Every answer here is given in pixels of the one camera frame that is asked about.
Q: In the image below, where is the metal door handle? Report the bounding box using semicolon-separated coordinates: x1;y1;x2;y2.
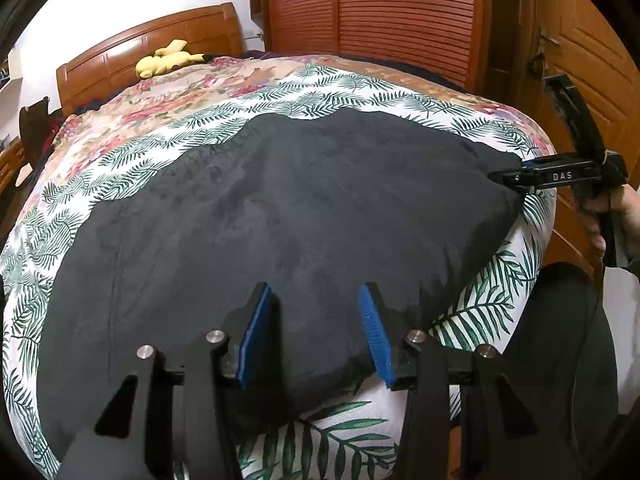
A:
529;27;564;74

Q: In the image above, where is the wooden slatted wardrobe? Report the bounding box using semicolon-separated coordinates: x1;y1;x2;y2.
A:
247;0;494;94

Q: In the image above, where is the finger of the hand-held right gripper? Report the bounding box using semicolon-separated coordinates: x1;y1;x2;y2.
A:
520;156;601;168
487;164;604;192

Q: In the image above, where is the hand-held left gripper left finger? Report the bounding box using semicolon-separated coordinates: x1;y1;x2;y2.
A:
60;281;281;480

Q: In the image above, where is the wooden desk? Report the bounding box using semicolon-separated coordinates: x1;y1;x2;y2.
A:
0;137;32;197

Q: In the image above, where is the person's right hand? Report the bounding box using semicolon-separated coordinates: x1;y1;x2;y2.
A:
574;186;640;263

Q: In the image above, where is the wooden bed headboard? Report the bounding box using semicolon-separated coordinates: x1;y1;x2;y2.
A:
56;2;246;104

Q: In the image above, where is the wooden door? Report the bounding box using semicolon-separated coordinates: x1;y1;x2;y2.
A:
520;0;640;281

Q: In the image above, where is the person's dark trouser leg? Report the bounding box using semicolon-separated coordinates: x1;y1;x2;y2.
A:
500;262;622;480

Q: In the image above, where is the bed with leaf-print cover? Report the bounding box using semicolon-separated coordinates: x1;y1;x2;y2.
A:
0;52;559;480

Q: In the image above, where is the yellow plush toy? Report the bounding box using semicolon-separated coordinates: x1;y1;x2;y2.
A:
136;39;206;80

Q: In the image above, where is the dark wooden chair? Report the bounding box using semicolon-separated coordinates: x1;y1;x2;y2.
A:
18;96;54;171

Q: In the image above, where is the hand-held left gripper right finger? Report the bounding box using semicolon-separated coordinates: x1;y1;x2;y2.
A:
358;281;585;480

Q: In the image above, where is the black jacket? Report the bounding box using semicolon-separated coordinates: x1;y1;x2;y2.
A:
37;107;526;461

